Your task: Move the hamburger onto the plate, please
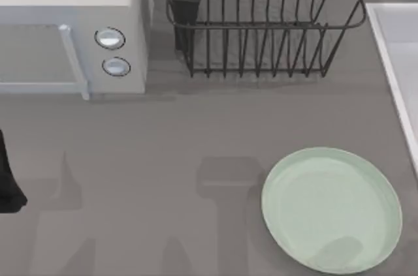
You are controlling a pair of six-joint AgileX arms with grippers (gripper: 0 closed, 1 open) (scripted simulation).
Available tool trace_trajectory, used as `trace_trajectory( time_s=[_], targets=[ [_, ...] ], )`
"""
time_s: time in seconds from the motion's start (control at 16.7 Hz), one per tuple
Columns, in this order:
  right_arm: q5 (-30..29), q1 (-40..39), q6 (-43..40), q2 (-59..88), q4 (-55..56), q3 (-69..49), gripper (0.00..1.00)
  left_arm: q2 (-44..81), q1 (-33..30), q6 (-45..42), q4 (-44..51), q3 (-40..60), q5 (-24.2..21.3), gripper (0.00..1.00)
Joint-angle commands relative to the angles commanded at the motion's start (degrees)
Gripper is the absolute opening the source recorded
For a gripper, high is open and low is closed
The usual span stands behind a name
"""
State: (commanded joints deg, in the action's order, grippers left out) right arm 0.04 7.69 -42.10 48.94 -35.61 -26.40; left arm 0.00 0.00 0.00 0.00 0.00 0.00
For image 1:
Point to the large silver microwave knob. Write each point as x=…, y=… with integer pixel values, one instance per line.
x=109, y=38

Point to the microwave glass door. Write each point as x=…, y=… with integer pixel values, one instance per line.
x=39, y=57

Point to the pale green plate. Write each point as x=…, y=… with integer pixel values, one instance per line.
x=331, y=210

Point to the small silver microwave knob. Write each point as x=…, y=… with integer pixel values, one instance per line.
x=116, y=66

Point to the pale microwave oven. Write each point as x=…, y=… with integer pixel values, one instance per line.
x=137, y=11

